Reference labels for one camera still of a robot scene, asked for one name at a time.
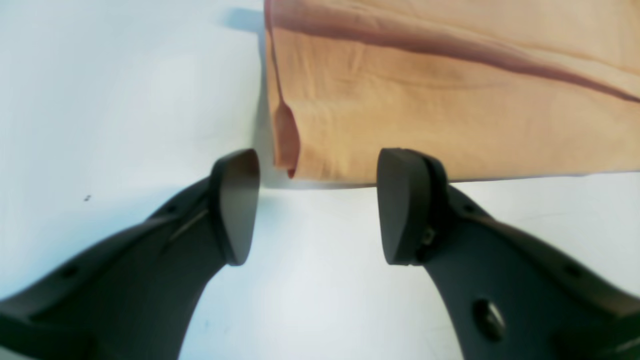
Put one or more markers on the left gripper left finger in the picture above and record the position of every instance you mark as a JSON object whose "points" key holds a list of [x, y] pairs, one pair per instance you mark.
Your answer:
{"points": [[132, 295]]}

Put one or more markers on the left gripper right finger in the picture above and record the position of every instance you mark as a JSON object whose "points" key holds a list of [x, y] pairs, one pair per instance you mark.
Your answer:
{"points": [[509, 295]]}

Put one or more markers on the peach pink T-shirt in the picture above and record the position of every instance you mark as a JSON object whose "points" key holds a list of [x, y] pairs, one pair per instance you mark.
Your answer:
{"points": [[495, 89]]}

